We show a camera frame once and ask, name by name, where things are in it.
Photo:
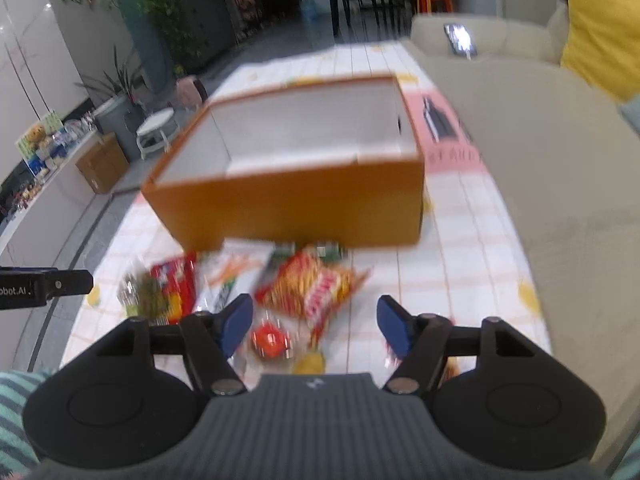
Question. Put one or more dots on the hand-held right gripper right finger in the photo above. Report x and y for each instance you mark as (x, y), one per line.
(395, 325)

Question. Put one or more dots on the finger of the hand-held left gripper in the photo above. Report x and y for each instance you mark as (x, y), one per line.
(70, 284)

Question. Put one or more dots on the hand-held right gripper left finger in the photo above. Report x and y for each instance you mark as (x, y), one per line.
(235, 322)

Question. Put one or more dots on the small red round snack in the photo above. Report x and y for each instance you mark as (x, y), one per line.
(270, 340)

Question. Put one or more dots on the orange red chip bag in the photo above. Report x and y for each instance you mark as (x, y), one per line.
(310, 285)

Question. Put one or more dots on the orange cardboard box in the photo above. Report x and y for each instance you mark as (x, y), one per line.
(300, 200)

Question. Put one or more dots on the white packet with orange print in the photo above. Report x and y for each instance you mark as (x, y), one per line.
(235, 267)

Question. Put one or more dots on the red snack packet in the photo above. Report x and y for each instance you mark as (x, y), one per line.
(172, 285)

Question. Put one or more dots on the dark green snack packet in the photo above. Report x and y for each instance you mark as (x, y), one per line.
(142, 295)

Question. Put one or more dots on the white counter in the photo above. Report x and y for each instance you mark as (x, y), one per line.
(45, 210)

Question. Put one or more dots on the checked tablecloth with lemon print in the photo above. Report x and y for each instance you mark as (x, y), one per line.
(450, 260)

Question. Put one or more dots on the brown cardboard carton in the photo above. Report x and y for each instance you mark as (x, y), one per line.
(102, 162)

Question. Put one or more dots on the teal striped cloth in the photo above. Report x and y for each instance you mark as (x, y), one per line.
(15, 420)

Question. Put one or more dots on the pile of packets on counter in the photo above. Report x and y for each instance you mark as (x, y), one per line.
(47, 145)

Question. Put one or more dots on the grey plant pot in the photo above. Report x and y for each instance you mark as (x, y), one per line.
(112, 122)

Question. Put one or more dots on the white round stool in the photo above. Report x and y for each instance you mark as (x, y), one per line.
(156, 130)

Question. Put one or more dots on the pink printed sheet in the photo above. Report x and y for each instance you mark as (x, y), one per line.
(440, 130)

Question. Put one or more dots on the potted plant with long leaves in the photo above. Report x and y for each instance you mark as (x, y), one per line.
(120, 80)

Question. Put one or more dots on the beige sofa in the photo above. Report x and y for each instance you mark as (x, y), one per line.
(560, 170)

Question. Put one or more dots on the pink stool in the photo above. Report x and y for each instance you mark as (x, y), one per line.
(190, 91)

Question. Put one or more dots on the dark cabinet with plants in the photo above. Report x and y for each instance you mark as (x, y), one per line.
(200, 25)

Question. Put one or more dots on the black smartphone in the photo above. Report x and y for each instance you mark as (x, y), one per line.
(461, 40)

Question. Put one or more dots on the blue water bottle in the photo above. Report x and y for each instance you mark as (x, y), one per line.
(310, 10)

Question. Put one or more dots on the yellow cushion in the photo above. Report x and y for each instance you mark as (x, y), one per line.
(600, 35)

